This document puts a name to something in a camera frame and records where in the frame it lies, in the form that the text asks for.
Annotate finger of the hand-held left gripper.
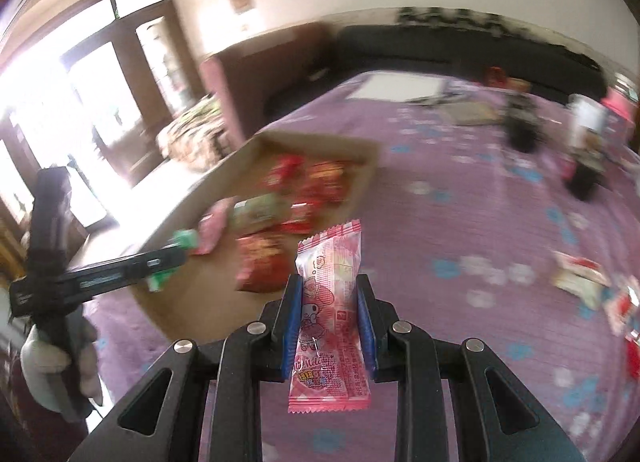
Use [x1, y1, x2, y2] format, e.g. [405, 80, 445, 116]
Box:
[130, 245, 188, 276]

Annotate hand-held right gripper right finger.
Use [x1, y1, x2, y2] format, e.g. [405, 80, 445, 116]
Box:
[354, 273, 573, 462]

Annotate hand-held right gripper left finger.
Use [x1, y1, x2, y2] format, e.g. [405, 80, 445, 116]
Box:
[67, 273, 306, 462]

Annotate green candy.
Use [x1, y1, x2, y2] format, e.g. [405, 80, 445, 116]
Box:
[147, 228, 200, 294]

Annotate cardboard box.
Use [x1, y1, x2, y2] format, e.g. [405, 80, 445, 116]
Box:
[134, 133, 382, 343]

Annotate pink cartoon snack packet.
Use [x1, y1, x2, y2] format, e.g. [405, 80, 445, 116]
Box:
[287, 219, 372, 415]

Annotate person's left hand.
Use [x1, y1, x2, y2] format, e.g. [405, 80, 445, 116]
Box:
[19, 309, 105, 423]

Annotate pink and white candy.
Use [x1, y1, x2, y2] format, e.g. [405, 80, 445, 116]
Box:
[197, 197, 236, 257]

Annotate large dark red snack packet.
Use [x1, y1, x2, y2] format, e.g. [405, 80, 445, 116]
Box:
[235, 232, 296, 293]

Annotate green snack packet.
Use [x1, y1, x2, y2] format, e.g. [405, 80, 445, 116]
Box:
[232, 192, 286, 230]

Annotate floral cushion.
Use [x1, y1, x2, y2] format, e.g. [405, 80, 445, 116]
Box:
[157, 95, 246, 173]

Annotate small red snack packet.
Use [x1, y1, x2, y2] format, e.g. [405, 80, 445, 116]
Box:
[305, 158, 351, 203]

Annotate small red candy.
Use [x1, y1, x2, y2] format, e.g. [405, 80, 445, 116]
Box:
[265, 152, 306, 190]

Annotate wooden glass door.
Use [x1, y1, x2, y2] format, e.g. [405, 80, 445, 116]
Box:
[0, 0, 211, 233]

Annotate brown chair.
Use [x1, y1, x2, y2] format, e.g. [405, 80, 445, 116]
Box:
[200, 25, 341, 143]

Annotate white and red snack packet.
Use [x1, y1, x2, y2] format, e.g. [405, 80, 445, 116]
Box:
[552, 249, 613, 310]

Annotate white paper sheets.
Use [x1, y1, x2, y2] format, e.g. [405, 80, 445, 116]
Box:
[350, 70, 443, 103]

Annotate black jar with wooden knob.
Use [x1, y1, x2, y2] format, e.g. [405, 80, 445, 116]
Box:
[502, 92, 546, 153]
[562, 147, 608, 200]

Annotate red snack bar packet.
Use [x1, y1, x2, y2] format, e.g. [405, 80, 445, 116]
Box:
[605, 287, 640, 338]

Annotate black sofa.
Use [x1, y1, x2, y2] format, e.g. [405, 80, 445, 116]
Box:
[265, 25, 603, 118]

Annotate white cup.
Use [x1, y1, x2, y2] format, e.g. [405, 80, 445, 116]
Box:
[570, 92, 611, 150]

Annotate pink thermos bottle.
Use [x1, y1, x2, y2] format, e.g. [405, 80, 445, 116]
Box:
[602, 72, 640, 118]

